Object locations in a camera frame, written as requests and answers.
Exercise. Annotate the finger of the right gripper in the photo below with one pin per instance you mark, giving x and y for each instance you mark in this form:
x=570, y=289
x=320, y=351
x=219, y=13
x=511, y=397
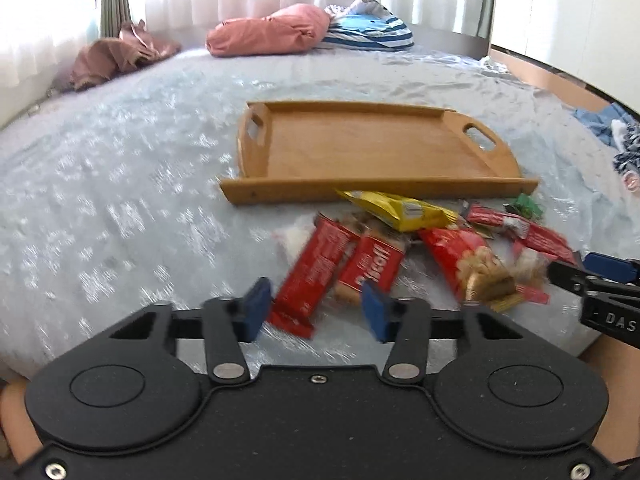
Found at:
x=619, y=270
x=568, y=277

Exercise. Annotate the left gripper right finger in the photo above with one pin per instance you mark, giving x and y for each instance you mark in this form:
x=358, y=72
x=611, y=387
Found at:
x=406, y=324

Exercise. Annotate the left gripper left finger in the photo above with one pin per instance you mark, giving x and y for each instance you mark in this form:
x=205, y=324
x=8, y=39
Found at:
x=229, y=322

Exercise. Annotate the clear red biscuit packet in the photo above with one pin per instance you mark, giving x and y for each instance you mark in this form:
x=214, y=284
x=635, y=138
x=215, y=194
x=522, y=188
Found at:
x=529, y=267

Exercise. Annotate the red Biscoff packet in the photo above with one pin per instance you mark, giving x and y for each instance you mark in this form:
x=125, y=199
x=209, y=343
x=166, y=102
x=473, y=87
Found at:
x=376, y=258

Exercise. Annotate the red nut snack bag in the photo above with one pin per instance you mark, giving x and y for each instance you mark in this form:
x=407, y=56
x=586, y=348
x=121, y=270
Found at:
x=475, y=272

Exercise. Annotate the green snack packet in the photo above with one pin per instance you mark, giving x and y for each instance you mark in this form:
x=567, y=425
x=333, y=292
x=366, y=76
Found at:
x=525, y=207

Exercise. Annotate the yellow snack packet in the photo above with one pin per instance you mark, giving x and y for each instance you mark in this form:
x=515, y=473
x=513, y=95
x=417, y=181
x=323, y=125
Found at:
x=403, y=214

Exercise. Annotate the dark red wafer packet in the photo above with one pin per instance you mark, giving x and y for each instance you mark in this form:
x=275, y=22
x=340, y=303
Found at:
x=311, y=276

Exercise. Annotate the white marshmallow packet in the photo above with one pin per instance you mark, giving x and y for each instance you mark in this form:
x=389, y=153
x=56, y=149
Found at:
x=292, y=239

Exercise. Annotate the blue clothes pile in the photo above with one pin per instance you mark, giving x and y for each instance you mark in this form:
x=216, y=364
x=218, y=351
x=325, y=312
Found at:
x=617, y=129

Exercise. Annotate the wooden serving tray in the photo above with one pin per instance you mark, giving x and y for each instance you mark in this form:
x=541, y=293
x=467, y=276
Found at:
x=310, y=151

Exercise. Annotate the white wardrobe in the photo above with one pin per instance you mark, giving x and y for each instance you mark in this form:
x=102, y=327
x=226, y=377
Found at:
x=596, y=41

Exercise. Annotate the blue striped pillow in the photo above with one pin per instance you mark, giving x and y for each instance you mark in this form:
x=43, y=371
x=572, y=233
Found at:
x=366, y=25

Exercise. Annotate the pink pillow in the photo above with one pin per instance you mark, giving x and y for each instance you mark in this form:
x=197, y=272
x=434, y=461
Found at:
x=295, y=29

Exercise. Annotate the mauve crumpled cloth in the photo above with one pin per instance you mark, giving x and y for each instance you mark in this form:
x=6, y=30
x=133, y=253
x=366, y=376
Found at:
x=135, y=48

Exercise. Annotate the wooden bed frame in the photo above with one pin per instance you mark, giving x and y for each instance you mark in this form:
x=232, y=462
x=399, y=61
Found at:
x=570, y=91

